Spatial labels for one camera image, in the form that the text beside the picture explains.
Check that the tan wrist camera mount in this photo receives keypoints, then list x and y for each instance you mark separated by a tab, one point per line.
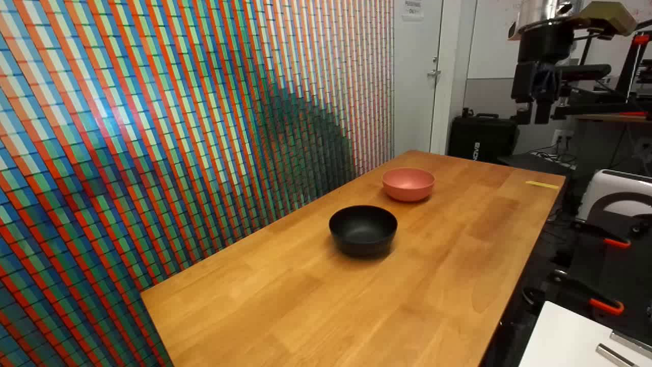
611	17

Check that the black bar camera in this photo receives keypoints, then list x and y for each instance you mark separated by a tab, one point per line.
589	72

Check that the pink bowl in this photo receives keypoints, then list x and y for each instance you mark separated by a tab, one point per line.
409	182

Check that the black hard case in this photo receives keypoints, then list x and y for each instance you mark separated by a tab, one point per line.
482	138

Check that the paper sign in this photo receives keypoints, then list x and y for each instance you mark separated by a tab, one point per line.
412	7

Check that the black stand with red knob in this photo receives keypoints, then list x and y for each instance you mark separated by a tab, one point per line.
638	64

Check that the white board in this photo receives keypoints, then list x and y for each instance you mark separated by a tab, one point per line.
571	340

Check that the colourful striped backdrop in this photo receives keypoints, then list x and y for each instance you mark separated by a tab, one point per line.
171	136

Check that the black bowl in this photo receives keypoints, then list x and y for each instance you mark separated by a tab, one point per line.
363	231

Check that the yellow tape strip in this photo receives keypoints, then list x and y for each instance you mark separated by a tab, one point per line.
541	185

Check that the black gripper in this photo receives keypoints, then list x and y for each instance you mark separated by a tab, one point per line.
542	47

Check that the wall outlet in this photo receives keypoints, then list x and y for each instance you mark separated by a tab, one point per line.
560	138

